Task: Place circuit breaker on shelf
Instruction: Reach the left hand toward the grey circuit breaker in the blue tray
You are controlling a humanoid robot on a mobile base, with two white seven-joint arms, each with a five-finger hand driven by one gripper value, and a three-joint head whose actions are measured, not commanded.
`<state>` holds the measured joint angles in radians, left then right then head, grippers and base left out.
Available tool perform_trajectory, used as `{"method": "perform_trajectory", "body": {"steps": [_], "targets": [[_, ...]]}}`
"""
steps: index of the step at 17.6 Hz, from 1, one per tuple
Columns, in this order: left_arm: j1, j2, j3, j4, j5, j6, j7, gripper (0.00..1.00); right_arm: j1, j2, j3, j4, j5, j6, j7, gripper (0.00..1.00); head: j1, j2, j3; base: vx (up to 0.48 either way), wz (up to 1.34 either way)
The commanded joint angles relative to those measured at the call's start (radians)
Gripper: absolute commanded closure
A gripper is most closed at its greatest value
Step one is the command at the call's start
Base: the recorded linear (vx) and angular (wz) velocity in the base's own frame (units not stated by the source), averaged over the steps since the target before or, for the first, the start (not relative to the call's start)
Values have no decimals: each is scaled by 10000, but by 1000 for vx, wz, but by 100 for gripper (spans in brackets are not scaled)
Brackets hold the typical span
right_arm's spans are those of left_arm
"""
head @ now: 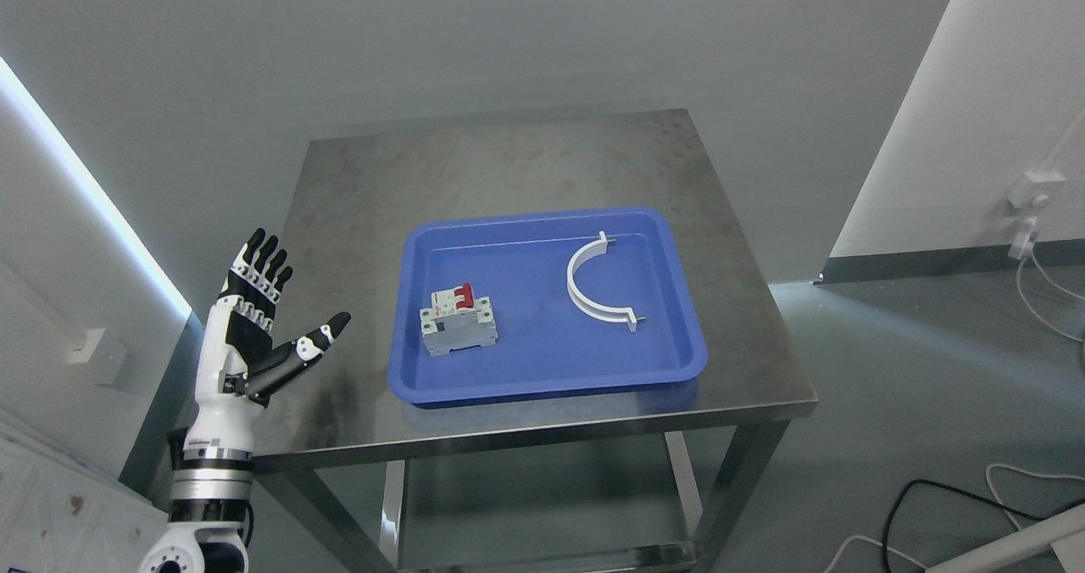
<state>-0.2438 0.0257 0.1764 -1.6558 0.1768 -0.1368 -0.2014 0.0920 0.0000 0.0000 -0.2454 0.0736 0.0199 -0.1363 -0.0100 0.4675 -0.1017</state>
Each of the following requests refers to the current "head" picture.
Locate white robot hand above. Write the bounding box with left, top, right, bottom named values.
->
left=186, top=228, right=352, bottom=453

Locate grey circuit breaker red switch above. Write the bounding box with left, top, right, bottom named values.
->
left=418, top=282, right=498, bottom=357

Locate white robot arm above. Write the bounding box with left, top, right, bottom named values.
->
left=139, top=228, right=350, bottom=572

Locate blue plastic tray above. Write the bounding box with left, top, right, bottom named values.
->
left=387, top=206, right=709, bottom=407

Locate white semicircular clamp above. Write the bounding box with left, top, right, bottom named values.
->
left=565, top=230, right=647, bottom=334

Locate stainless steel table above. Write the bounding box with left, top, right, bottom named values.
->
left=256, top=109, right=818, bottom=572

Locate white desk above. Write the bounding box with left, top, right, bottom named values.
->
left=929, top=506, right=1084, bottom=572

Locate white wall box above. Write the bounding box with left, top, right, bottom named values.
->
left=67, top=327, right=128, bottom=385

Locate white wall socket with plug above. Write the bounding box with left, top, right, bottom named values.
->
left=1006, top=169, right=1065, bottom=262

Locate white cable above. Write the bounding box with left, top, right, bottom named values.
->
left=1014, top=242, right=1085, bottom=343

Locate black cable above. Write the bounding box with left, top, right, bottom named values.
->
left=881, top=478, right=1085, bottom=573

